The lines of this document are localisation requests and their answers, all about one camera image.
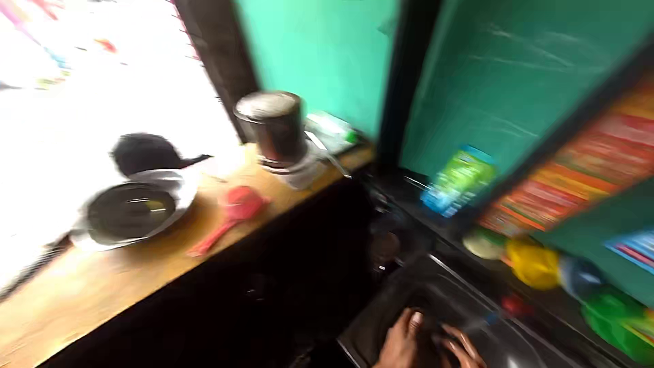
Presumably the dark metal sink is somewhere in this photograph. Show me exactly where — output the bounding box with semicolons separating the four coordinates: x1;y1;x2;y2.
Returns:
337;254;568;368

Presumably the blue grey container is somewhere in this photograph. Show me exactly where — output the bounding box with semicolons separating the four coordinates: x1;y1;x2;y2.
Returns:
558;256;607;302

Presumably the blue white packet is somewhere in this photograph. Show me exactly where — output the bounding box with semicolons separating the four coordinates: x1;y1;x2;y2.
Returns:
605;229;654;274

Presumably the pale green round container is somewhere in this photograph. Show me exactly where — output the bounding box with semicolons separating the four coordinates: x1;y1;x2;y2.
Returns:
463;228;508;260

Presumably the yellow plastic container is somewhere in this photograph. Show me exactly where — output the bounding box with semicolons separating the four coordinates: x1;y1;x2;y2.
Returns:
503;236;561;290

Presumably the green plastic container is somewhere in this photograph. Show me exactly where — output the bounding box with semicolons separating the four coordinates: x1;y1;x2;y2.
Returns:
581;289;654;365

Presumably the person's right hand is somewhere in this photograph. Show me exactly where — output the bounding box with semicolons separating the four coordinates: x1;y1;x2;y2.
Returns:
440;324;487;368

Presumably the clear packet with green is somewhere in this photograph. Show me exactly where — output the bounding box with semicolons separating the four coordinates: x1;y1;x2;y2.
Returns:
305;111;360;154

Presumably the white round stand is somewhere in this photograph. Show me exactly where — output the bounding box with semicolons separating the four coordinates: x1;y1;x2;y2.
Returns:
260;141;327;191

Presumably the round brown metal vessel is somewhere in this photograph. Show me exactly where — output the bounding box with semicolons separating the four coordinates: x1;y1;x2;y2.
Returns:
369;229;402;274

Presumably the long metal utensil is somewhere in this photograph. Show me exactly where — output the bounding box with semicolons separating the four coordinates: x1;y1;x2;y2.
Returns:
305;130;353;180

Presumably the small red object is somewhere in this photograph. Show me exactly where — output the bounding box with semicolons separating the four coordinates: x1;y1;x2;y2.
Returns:
501;293;531;318

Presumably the dark wooden window frame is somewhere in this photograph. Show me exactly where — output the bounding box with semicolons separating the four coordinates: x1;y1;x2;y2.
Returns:
174;0;264;145

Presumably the steel cylindrical canister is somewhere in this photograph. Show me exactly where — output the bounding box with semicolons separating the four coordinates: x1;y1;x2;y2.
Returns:
234;91;309;168

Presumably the green and blue packet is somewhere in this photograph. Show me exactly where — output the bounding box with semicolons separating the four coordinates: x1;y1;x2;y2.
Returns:
420;144;497;218

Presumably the black pan with handle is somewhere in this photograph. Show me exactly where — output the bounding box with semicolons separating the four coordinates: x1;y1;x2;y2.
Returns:
110;132;212;178

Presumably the row of red orange sachets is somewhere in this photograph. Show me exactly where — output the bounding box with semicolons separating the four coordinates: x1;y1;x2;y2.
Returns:
479;77;654;237

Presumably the person's left hand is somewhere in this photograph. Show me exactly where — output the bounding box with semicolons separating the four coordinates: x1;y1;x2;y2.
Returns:
373;307;424;368

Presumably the pink plastic strainer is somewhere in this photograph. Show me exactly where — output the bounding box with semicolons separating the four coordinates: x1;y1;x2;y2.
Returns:
187;185;270;258

